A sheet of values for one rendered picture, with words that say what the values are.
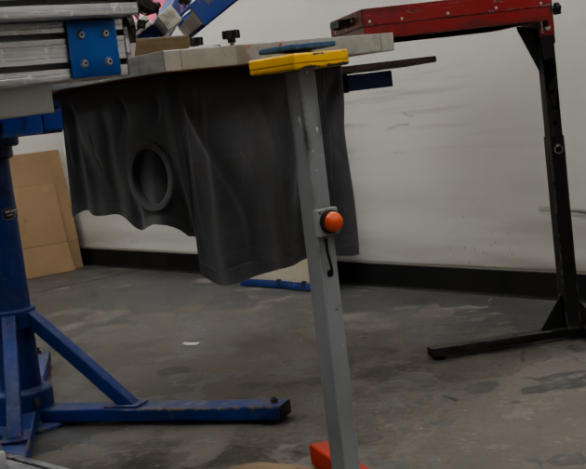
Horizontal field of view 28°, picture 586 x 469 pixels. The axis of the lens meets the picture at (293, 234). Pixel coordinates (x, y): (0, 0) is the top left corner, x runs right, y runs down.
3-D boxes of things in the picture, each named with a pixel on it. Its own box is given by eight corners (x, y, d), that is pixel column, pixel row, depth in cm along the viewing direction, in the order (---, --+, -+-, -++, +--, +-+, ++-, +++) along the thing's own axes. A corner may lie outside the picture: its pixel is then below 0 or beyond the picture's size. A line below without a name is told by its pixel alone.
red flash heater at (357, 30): (511, 33, 390) (507, -3, 388) (564, 22, 345) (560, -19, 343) (333, 54, 381) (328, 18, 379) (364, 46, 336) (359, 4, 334)
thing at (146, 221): (220, 234, 233) (200, 72, 230) (185, 242, 228) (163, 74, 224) (104, 231, 269) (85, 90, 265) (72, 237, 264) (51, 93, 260)
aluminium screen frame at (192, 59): (394, 49, 248) (392, 32, 247) (165, 72, 212) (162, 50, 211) (187, 81, 309) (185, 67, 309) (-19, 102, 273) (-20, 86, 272)
